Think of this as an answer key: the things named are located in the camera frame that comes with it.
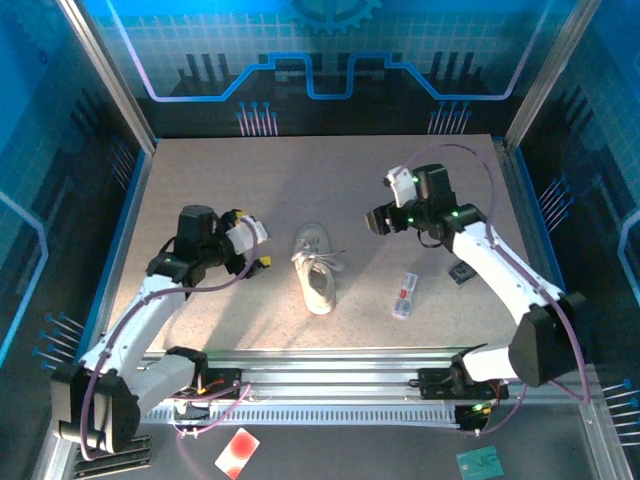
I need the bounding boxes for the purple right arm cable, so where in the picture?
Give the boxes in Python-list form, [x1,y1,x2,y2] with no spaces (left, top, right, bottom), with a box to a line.
[402,143,592,437]

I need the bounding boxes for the green card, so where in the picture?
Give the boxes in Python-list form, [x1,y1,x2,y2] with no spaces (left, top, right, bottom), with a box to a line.
[455,445,505,480]

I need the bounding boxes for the black slotted grille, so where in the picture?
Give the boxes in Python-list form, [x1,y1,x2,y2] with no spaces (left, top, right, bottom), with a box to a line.
[73,434,153,479]

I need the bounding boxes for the clear plastic box with label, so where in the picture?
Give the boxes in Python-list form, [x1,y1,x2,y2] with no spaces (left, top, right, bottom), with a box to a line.
[390,271,420,321]

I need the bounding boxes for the red and white card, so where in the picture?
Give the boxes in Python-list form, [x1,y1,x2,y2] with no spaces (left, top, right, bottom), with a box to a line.
[214,427,262,480]

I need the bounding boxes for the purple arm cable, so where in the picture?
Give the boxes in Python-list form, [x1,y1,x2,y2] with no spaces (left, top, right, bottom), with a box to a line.
[79,229,262,461]
[402,143,592,437]

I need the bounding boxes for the aluminium frame post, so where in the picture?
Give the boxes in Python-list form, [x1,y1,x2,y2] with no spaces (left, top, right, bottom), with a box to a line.
[503,0,602,146]
[57,0,157,154]

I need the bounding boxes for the white shoelace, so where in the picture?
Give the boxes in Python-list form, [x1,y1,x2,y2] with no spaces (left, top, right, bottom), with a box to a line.
[291,238,349,274]

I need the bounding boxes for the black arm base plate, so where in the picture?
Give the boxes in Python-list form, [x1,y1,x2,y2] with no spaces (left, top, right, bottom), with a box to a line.
[417,367,510,402]
[189,367,244,402]

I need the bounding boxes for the black controller board with lights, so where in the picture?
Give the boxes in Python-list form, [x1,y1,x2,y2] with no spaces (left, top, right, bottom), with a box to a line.
[454,401,497,433]

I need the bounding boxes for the small black packet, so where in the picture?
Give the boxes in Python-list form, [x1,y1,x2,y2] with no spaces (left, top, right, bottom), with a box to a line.
[448,262,474,288]

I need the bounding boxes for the aluminium side rail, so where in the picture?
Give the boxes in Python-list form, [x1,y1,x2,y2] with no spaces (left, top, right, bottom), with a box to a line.
[492,138,576,362]

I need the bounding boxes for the white canvas shoe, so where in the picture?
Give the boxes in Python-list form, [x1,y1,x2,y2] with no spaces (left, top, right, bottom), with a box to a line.
[290,223,338,316]

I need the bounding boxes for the aluminium frame beam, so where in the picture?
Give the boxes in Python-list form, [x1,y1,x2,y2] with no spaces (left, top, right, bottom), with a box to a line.
[579,399,636,480]
[29,434,81,480]

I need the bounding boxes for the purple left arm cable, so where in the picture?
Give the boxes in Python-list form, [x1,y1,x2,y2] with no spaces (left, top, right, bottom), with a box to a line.
[79,229,262,461]

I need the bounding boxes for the slotted grey cable duct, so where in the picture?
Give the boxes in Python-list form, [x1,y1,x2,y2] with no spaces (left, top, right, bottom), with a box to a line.
[139,399,461,427]

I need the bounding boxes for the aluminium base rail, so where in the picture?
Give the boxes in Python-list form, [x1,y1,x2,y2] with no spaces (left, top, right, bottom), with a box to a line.
[139,347,599,402]

